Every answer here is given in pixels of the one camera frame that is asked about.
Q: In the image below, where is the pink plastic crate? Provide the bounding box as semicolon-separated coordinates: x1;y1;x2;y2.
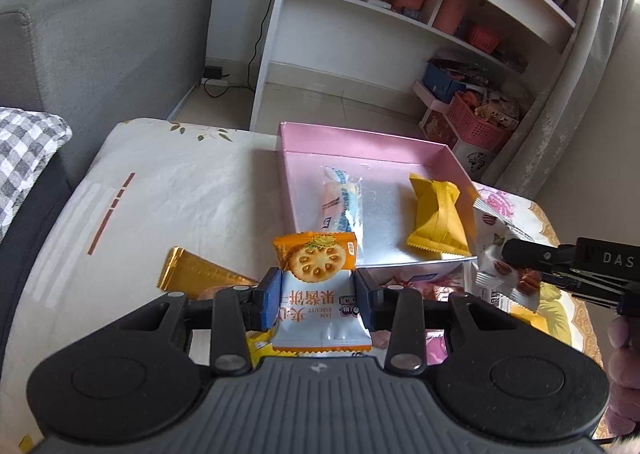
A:
446;92;516;151

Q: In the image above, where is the pink cardboard box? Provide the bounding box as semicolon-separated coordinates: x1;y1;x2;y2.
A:
276;121;482;305

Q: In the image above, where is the white patterned curtain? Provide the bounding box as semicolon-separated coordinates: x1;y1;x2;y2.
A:
492;0;640;200

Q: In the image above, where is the shiny gold snack packet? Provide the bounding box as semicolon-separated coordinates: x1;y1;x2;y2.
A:
157;247;261;303

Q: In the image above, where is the white printed storage box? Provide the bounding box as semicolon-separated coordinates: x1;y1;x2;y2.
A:
417;107;498;170

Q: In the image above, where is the blue box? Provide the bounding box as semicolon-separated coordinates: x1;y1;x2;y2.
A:
422;59;468;102

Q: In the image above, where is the white bookshelf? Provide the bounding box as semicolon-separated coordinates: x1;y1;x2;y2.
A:
249;0;591;135

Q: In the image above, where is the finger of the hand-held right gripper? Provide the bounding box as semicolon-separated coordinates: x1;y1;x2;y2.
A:
501;238;576;271
542;273;626;308

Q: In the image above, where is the pink red snack packet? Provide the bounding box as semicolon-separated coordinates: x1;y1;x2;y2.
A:
375;274;467;306

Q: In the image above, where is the red small basket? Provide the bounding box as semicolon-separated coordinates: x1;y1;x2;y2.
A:
467;24;502;54

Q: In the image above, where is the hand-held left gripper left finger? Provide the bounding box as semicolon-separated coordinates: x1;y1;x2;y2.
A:
137;268;284;378

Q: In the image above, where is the floral tablecloth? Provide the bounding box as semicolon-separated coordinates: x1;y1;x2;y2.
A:
0;118;606;454

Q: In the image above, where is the white blue long snack packet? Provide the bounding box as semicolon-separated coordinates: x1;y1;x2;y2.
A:
320;165;364;255

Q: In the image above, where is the person's right hand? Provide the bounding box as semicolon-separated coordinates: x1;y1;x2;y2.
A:
606;317;640;439

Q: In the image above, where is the grey checkered cushion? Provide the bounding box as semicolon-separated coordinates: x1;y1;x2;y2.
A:
0;107;73;242

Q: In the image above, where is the white pecan snack packet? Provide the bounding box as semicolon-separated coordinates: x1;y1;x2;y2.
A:
462;199;543;316

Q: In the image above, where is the black cable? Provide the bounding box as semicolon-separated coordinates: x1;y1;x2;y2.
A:
202;0;296;100

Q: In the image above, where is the orange white biscuit packet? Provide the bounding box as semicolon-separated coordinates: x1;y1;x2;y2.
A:
272;231;373;352

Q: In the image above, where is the grey sofa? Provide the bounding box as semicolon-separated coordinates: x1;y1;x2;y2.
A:
0;0;222;370

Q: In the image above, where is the small yellow snack packet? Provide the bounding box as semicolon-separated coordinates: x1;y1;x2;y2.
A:
510;307;552;336

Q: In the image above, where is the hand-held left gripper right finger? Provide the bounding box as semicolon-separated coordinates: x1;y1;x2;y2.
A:
354;268;501;378

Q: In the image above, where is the power strip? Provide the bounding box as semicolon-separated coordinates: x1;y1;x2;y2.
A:
200;65;231;88

